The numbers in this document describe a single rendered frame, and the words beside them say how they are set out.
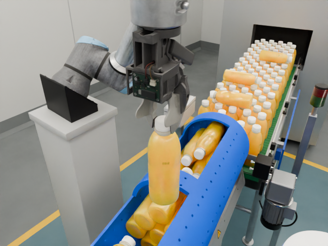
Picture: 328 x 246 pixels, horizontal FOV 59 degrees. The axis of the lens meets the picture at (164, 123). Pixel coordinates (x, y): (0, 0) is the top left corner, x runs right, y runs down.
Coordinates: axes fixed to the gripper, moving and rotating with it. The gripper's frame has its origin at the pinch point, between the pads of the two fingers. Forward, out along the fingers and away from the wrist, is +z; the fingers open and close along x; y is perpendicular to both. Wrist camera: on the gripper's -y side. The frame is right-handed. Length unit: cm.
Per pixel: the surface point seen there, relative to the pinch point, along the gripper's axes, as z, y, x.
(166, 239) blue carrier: 29.8, 4.5, 3.6
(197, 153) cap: 34.2, -35.6, -5.3
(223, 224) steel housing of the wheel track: 64, -35, 9
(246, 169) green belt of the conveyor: 62, -69, 8
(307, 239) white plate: 47, -28, 36
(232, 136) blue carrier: 31, -48, 4
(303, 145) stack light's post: 59, -100, 30
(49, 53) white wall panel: 81, -181, -254
